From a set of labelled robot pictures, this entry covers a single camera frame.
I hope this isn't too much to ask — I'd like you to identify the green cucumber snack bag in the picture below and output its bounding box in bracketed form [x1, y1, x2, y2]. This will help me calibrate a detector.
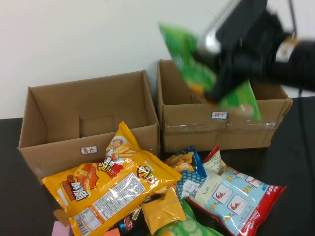
[147, 199, 224, 236]

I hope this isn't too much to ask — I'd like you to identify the pink foam block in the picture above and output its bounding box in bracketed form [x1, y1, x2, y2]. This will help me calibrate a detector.
[52, 220, 72, 236]

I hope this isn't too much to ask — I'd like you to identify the orange potato stick snack bag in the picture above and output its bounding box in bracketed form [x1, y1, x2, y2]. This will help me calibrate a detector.
[41, 149, 183, 236]

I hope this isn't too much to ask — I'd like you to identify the blue polka dot snack bag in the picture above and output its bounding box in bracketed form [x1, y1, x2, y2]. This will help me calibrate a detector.
[164, 145, 208, 200]

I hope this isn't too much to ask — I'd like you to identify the black snack bag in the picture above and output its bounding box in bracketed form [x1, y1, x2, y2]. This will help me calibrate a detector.
[118, 205, 145, 236]

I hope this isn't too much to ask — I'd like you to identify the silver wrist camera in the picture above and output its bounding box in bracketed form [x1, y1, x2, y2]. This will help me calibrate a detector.
[196, 0, 246, 56]

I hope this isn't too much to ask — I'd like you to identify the cardboard box with chips label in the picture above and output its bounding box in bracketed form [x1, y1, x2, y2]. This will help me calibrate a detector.
[17, 70, 161, 185]

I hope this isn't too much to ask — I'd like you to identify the thin grey cable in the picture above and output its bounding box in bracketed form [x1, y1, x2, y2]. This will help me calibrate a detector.
[287, 0, 299, 38]

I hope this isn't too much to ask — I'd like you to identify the white sticker reading biscuit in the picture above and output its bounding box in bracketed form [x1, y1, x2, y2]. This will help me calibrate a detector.
[211, 111, 229, 120]

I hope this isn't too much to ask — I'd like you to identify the small orange snack pack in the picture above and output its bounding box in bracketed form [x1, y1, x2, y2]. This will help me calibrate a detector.
[140, 186, 187, 235]

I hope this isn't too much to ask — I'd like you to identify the black table mat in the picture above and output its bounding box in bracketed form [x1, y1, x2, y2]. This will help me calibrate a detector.
[0, 97, 315, 236]

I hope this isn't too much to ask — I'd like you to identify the orange snack bag with chef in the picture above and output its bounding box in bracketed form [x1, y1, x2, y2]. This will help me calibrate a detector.
[98, 121, 148, 179]

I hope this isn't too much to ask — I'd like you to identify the white sticker reading chips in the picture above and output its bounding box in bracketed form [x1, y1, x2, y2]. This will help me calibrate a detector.
[80, 146, 98, 155]

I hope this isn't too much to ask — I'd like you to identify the orange foam block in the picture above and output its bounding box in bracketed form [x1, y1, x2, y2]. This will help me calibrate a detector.
[103, 227, 121, 236]

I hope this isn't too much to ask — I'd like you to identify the red and blue shrimp chips bag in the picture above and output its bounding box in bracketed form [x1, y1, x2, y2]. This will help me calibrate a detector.
[187, 146, 287, 236]

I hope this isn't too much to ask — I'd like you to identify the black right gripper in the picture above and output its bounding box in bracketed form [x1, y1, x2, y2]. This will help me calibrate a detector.
[211, 0, 289, 102]

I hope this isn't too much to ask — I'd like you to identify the cardboard box with biscuit label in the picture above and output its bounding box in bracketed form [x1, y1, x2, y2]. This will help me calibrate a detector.
[157, 59, 293, 153]

